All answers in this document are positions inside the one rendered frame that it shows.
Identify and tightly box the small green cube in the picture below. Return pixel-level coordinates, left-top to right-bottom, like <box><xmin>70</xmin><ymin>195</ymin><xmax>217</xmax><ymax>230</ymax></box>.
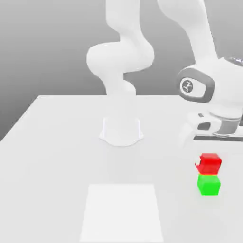
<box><xmin>197</xmin><ymin>174</ymin><xmax>221</xmax><ymax>196</ymax></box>

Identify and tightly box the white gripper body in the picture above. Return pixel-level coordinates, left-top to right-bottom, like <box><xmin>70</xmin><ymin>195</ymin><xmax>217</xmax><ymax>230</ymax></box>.
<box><xmin>192</xmin><ymin>134</ymin><xmax>243</xmax><ymax>151</ymax></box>

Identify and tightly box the small red cube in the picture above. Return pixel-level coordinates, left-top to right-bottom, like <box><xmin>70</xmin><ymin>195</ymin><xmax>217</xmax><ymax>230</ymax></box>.
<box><xmin>195</xmin><ymin>153</ymin><xmax>222</xmax><ymax>175</ymax></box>

